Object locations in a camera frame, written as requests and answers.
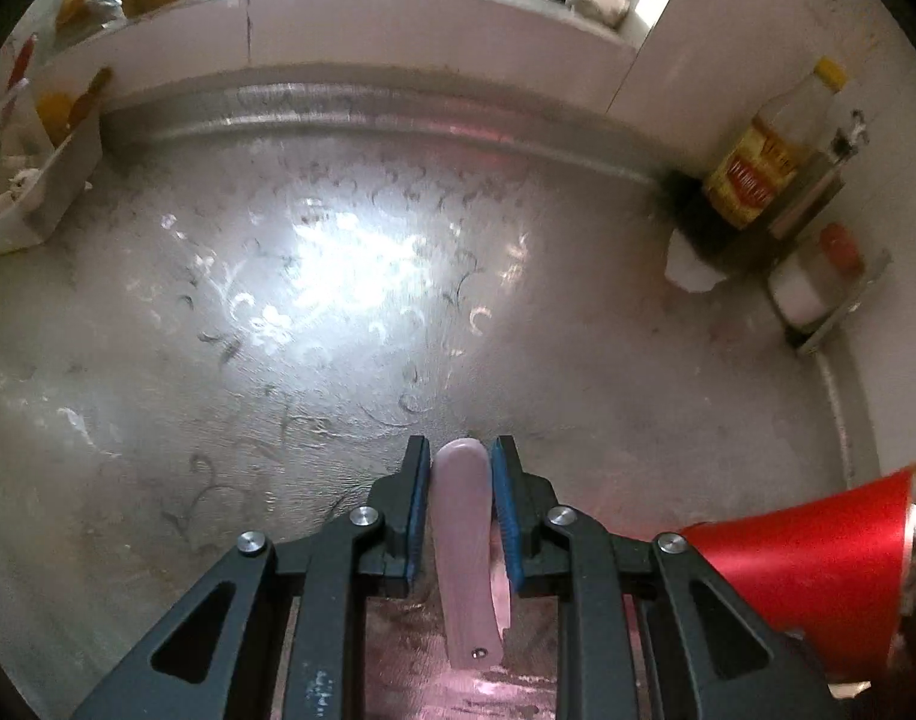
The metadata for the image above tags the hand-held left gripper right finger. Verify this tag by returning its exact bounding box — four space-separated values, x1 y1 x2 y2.
492 433 853 720

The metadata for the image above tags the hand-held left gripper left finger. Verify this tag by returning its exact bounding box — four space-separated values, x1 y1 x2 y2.
71 433 433 720

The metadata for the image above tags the red metal canister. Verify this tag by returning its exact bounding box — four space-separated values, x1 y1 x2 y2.
679 465 916 683

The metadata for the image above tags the white paper scrap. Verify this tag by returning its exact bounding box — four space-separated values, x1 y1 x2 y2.
664 229 722 292

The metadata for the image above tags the salt jar red lid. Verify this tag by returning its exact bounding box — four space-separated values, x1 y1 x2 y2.
769 223 864 327

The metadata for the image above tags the vinegar bottle yellow cap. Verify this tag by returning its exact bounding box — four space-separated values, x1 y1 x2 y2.
702 56 849 230

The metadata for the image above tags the steel oil dispenser bottle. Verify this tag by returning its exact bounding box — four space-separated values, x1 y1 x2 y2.
765 109 872 241

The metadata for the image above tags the white plastic tray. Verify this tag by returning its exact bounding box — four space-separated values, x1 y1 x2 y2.
0 67 105 260

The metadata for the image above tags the orange round object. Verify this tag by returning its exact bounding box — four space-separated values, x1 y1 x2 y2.
38 94 73 143

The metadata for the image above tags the brown-handled tool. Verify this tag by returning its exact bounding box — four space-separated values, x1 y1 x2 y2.
68 67 114 128

